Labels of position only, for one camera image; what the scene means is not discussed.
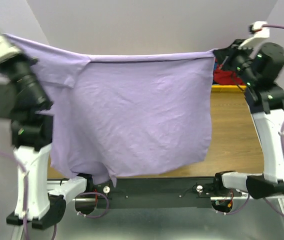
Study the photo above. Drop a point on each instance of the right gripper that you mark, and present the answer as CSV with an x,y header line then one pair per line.
x,y
224,56

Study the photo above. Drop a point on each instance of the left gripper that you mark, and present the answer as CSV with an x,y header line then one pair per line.
x,y
32,59

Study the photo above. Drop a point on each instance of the purple t shirt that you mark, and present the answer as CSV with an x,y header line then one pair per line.
x,y
125,115

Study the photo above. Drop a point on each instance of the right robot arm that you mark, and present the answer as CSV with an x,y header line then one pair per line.
x,y
265,100

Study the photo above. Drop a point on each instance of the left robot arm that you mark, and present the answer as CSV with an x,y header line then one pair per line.
x,y
31,137

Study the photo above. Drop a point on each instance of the red t shirt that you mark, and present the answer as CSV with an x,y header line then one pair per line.
x,y
225,78

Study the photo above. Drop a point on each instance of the yellow plastic bin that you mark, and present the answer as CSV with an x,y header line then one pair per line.
x,y
228,88

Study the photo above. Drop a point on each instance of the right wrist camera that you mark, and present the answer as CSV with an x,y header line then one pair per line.
x,y
259,32

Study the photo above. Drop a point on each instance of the black mounting base plate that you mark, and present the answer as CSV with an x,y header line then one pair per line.
x,y
155,193

